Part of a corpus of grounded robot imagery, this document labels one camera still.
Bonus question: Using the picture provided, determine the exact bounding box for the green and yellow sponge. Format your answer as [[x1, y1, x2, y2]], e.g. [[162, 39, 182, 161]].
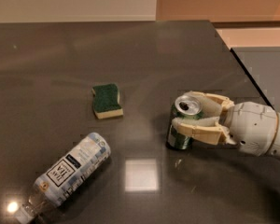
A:
[[91, 83, 123, 119]]

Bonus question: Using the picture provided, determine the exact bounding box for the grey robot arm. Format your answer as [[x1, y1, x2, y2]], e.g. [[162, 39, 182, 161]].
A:
[[168, 91, 280, 160]]

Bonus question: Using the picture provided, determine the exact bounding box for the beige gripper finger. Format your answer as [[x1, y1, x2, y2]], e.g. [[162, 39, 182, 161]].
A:
[[184, 91, 234, 120], [173, 117, 236, 145]]

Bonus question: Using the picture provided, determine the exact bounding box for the tea bottle with white label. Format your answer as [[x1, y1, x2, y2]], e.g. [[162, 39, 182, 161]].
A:
[[15, 133, 111, 224]]

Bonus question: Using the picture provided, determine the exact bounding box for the green soda can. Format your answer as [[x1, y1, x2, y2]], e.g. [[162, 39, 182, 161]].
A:
[[166, 94, 203, 150]]

